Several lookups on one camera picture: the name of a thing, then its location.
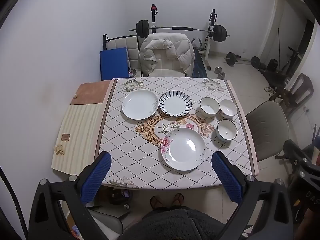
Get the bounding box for blue folded pad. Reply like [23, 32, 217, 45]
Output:
[99, 47, 130, 80]

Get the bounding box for beige striped cloth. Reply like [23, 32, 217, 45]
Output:
[51, 102, 107, 177]

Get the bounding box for pair of white slippers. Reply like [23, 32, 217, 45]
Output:
[264, 85, 278, 97]

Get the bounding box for person's right forearm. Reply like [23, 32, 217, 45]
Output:
[301, 205, 320, 240]

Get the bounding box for colourful packet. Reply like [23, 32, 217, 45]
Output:
[71, 225, 84, 240]

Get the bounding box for white plate grey floral rim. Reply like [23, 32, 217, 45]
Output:
[122, 89, 160, 120]

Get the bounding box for dark wooden chair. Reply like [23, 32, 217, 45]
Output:
[269, 73, 314, 120]

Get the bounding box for white bowl dark rim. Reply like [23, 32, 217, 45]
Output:
[199, 97, 222, 117]

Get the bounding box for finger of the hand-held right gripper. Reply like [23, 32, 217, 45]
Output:
[296, 165, 320, 180]
[283, 139, 320, 167]

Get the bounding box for black cable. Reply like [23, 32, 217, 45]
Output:
[0, 165, 28, 240]

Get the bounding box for black plate dumbbell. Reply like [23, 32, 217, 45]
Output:
[225, 52, 262, 68]

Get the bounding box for white puffer jacket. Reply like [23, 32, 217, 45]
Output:
[139, 33, 195, 77]

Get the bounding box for person's right foot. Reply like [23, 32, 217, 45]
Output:
[172, 192, 185, 207]

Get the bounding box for white bowl floral print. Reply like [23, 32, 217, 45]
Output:
[219, 99, 237, 119]

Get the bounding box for person's foot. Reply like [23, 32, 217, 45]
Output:
[150, 196, 164, 209]
[172, 192, 185, 207]

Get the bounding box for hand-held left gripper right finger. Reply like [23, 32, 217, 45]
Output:
[211, 151, 293, 240]

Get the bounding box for dark weight bench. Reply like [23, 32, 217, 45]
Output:
[191, 37, 209, 78]

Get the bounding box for white barbell rack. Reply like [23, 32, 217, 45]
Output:
[149, 4, 218, 70]

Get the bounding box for diamond patterned floral tablecloth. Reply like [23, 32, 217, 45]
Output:
[96, 77, 258, 189]

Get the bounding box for person's left foot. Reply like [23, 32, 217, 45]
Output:
[150, 196, 164, 209]

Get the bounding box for person's dark fleece clothing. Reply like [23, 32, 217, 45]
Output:
[120, 205, 225, 240]

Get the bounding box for beige padded chair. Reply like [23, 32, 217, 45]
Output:
[149, 68, 187, 78]

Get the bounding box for grey stool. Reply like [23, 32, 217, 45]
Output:
[89, 209, 130, 240]

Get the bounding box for blue-grey bowl dark rim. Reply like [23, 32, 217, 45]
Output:
[216, 119, 238, 141]

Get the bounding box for black exercise machine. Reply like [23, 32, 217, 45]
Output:
[277, 25, 303, 75]

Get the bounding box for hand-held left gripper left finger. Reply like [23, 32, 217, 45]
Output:
[28, 151, 112, 240]

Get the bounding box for white plate pink flowers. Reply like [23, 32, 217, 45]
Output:
[161, 127, 206, 172]

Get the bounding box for brown cloth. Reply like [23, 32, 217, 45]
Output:
[70, 81, 115, 105]

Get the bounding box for blue striped plate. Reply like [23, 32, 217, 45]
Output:
[159, 92, 192, 117]

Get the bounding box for barbell with black plates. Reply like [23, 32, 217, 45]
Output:
[129, 20, 230, 43]

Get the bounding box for grey upholstered chair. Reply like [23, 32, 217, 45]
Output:
[245, 100, 290, 162]

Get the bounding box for beige tufted chair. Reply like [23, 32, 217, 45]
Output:
[102, 34, 140, 77]

